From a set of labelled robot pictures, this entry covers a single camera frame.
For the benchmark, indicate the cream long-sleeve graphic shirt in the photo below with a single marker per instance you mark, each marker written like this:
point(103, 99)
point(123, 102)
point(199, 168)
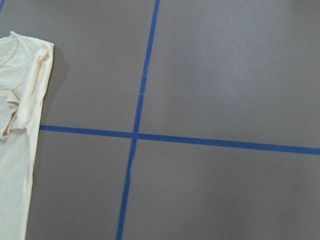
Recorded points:
point(25, 69)

